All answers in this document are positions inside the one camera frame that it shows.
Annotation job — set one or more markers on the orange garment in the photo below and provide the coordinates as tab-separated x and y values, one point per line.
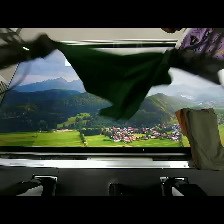
181	122

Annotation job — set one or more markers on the pale grey garment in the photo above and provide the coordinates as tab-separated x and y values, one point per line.
204	136

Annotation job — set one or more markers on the silver frame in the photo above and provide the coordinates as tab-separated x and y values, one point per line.
100	163

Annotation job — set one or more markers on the purple garment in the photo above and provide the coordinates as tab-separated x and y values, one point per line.
204	39

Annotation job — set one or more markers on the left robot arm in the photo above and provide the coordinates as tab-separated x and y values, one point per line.
20	50

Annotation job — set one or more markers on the green shirt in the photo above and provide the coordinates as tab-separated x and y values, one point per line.
123	76

